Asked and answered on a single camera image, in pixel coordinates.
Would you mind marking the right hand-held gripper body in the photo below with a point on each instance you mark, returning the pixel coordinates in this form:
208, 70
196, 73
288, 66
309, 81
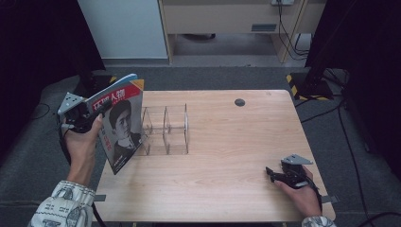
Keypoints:
296, 175

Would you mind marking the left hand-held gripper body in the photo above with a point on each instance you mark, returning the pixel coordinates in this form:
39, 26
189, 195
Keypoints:
78, 115

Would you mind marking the portrait cover magazine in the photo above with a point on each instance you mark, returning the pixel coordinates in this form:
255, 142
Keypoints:
124, 126

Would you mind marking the clear acrylic file rack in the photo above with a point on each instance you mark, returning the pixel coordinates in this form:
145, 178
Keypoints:
170, 132

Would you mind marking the person's right hand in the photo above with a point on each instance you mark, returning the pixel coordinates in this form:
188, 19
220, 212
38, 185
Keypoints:
304, 198

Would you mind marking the person's left hand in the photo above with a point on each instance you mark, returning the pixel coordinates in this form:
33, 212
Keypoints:
82, 145

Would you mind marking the grey tape piece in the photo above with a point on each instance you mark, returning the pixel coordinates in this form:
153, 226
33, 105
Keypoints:
100, 198
330, 199

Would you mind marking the dark round table grommet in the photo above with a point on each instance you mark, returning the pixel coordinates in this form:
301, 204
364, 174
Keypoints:
239, 102

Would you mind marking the black curtain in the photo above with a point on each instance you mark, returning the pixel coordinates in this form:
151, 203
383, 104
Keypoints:
41, 47
365, 47

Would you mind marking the white panel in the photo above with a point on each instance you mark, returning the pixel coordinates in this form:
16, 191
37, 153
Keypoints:
123, 28

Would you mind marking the dark flat object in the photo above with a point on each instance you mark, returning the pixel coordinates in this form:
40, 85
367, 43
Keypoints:
199, 36

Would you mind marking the white power strip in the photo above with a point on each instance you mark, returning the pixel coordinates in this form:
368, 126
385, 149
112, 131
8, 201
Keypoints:
282, 2

